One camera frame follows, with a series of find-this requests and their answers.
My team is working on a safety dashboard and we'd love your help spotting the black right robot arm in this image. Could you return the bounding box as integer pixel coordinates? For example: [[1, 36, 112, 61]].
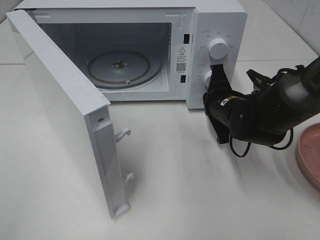
[[203, 58, 320, 147]]

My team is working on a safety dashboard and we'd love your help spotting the lower white timer knob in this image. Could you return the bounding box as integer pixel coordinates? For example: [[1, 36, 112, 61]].
[[203, 70, 212, 88]]

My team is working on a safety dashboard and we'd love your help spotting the white microwave door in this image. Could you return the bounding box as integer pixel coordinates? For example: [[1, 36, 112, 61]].
[[6, 10, 134, 219]]

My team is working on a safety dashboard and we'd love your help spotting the upper white power knob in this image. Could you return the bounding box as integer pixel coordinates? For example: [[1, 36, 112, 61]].
[[208, 36, 229, 60]]

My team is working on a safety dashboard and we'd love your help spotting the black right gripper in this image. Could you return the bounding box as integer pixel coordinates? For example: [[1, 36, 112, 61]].
[[204, 64, 248, 144]]

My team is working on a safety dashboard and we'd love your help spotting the white microwave oven body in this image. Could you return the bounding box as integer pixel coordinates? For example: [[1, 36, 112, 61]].
[[11, 0, 247, 109]]

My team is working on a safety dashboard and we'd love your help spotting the round white door button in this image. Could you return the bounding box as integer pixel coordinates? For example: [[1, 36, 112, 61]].
[[200, 94, 205, 106]]

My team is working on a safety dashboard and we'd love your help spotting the pink round plate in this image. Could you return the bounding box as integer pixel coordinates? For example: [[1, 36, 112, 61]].
[[295, 122, 320, 191]]

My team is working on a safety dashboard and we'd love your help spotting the white warning label sticker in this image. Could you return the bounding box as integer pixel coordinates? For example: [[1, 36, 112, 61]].
[[174, 44, 190, 74]]

